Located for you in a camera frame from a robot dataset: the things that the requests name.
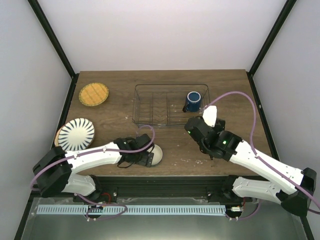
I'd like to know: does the blue ceramic mug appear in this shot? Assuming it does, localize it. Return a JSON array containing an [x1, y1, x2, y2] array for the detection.
[[182, 91, 202, 113]]

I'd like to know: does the round woven bamboo tray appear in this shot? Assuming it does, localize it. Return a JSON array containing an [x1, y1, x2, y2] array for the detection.
[[78, 82, 109, 107]]

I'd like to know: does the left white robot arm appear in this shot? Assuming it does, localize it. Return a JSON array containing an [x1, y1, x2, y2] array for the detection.
[[33, 133, 163, 202]]

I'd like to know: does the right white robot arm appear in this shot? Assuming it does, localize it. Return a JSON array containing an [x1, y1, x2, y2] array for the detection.
[[184, 116, 317, 217]]

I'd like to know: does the striped white blue plate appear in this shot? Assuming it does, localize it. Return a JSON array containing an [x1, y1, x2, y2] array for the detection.
[[58, 117, 95, 151]]

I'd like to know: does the round wooden plate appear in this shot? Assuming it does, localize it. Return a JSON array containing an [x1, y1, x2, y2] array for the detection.
[[53, 127, 63, 147]]

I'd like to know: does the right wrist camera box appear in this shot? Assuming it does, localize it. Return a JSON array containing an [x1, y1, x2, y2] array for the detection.
[[202, 105, 218, 128]]

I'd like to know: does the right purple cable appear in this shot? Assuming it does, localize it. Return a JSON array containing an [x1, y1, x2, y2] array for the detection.
[[199, 91, 320, 222]]

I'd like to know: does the purple cable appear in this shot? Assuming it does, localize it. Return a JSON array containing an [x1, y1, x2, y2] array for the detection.
[[199, 91, 320, 222], [29, 124, 156, 222]]

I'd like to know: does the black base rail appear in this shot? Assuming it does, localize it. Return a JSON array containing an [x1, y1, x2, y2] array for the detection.
[[87, 176, 243, 204]]

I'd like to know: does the grey wire dish rack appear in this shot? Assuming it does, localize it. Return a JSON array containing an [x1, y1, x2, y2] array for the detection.
[[132, 83, 211, 127]]

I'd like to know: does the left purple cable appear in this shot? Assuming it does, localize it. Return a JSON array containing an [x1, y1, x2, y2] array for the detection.
[[29, 124, 156, 222]]

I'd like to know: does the light blue slotted cable duct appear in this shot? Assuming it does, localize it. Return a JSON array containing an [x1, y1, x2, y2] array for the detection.
[[36, 204, 226, 216]]

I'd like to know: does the black right frame post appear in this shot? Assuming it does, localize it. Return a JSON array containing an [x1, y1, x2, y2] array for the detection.
[[248, 0, 298, 75]]

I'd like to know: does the black frame post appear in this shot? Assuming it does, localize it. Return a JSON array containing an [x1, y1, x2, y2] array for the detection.
[[248, 0, 298, 75], [27, 0, 77, 78]]

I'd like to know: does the black left frame post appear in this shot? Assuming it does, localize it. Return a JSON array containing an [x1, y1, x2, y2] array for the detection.
[[27, 0, 77, 78]]

